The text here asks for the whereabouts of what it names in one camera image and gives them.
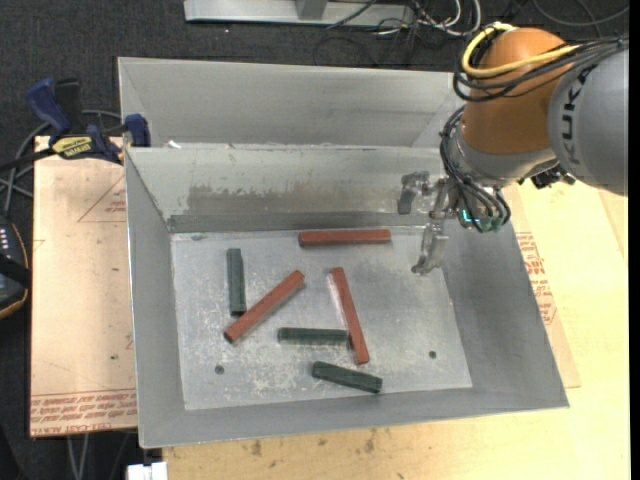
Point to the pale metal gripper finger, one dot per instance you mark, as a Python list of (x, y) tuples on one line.
[(414, 183), (432, 248)]

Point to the red-brown flat block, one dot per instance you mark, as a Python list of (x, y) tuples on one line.
[(349, 313), (265, 306), (345, 237)]

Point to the grey metal bin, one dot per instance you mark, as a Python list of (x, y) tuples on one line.
[(300, 198)]

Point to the dark green flat block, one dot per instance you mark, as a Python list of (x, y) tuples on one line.
[(347, 377), (236, 282), (312, 336)]

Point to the brown cardboard board red print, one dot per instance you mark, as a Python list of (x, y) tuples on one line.
[(80, 278)]

